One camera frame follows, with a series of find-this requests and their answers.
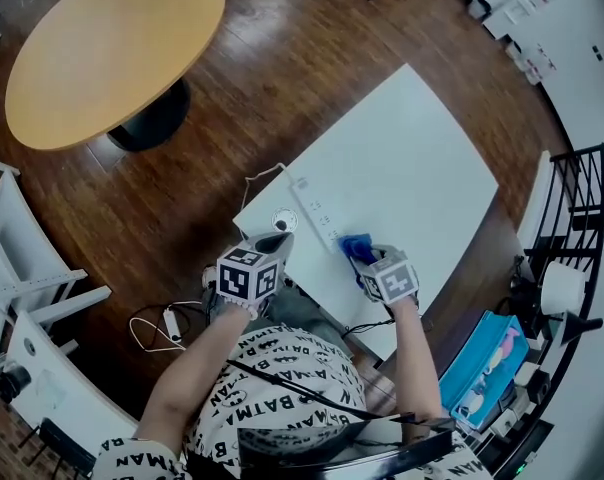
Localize round wooden table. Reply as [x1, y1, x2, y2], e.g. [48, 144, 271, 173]
[3, 0, 227, 153]

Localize black chest strap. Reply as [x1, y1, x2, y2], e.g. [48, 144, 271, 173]
[225, 359, 386, 421]

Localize grey trousers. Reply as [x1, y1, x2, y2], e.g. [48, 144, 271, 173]
[264, 285, 354, 357]

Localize beaded bracelet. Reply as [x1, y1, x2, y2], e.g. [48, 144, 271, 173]
[225, 297, 261, 321]

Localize blue plastic box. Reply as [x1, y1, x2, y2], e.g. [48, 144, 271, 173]
[438, 309, 531, 432]

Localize white printed shirt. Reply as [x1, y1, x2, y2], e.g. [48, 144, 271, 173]
[91, 322, 494, 480]

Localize white looped floor cable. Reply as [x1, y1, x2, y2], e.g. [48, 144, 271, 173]
[128, 314, 188, 354]

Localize white shelf unit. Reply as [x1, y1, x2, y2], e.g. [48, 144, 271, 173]
[0, 154, 114, 330]

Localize black metal rack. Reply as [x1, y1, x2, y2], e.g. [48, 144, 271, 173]
[523, 142, 604, 322]

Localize small white floor power strip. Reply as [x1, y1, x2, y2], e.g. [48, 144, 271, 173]
[162, 305, 184, 342]

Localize white cabinet with round hole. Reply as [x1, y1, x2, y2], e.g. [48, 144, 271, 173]
[3, 309, 139, 442]

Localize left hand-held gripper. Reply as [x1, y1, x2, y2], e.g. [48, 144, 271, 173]
[215, 232, 296, 304]

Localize person's right forearm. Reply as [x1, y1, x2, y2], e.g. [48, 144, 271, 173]
[388, 298, 446, 420]

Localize white leaning panel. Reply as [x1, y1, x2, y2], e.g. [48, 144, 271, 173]
[515, 149, 554, 255]

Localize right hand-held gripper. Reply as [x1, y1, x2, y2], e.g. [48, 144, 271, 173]
[355, 245, 423, 310]

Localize white power strip cable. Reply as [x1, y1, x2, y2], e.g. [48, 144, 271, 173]
[243, 163, 289, 215]

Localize white paper roll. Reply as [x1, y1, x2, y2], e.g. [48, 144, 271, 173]
[540, 260, 589, 315]

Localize person's left forearm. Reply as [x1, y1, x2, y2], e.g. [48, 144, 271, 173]
[133, 305, 254, 450]

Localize black chair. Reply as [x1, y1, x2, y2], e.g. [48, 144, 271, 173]
[17, 416, 99, 480]

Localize blue cloth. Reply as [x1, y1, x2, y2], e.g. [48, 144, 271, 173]
[336, 233, 384, 289]

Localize white round desk grommet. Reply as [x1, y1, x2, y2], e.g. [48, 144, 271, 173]
[271, 206, 300, 233]

